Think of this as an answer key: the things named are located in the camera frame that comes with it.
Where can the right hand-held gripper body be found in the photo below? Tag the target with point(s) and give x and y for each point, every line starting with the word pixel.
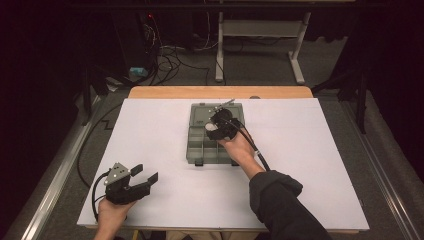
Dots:
pixel 230 128

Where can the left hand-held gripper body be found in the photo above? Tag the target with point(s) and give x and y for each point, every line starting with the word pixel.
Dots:
pixel 120 190

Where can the green compartment organizer box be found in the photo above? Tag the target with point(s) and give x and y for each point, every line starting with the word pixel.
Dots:
pixel 203 150

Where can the person's right hand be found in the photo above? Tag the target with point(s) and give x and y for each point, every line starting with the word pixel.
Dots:
pixel 238 150

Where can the person's left hand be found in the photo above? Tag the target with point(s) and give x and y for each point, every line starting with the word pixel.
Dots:
pixel 111 216

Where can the white table mat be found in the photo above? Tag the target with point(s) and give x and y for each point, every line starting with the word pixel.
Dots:
pixel 166 140

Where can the black stand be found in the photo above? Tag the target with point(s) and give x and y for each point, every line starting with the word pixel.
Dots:
pixel 361 106
pixel 87 100

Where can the teal object on floor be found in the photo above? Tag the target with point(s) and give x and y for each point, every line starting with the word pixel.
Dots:
pixel 138 71

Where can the dark equipment rack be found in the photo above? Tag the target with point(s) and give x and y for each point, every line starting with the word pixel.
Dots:
pixel 133 33

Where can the aluminium floor rail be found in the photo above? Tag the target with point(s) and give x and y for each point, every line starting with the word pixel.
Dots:
pixel 373 156
pixel 58 176

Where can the white metal desk frame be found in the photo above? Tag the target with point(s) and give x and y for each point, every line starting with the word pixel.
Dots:
pixel 263 28

